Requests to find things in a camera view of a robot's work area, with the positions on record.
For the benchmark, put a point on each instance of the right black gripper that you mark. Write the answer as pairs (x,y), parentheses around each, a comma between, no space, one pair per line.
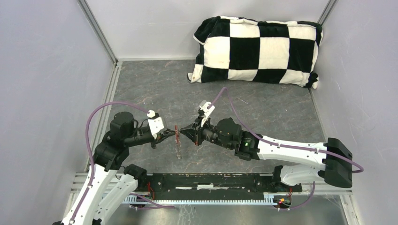
(195,131)

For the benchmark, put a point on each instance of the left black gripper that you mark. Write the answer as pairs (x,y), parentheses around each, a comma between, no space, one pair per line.
(161,137)

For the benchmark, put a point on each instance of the red grey keyring holder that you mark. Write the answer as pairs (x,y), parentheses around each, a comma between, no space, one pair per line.
(178,144)

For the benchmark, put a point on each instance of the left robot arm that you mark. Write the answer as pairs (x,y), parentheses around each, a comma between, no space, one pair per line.
(92,206)

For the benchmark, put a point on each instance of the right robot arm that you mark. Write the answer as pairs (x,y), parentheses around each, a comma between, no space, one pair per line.
(329,162)

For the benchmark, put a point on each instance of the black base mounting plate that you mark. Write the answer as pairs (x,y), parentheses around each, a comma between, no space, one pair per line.
(212,186)

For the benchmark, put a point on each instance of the black white checkered pillow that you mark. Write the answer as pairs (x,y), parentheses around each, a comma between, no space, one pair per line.
(237,48)

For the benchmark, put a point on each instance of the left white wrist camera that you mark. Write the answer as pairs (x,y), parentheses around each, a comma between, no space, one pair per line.
(156,123)

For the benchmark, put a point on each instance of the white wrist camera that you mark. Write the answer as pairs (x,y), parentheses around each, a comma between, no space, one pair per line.
(156,123)
(205,110)

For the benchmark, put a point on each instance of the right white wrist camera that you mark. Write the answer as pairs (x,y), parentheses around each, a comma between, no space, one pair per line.
(205,110)

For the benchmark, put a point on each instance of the blue white cable duct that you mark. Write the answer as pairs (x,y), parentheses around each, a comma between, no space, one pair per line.
(266,200)

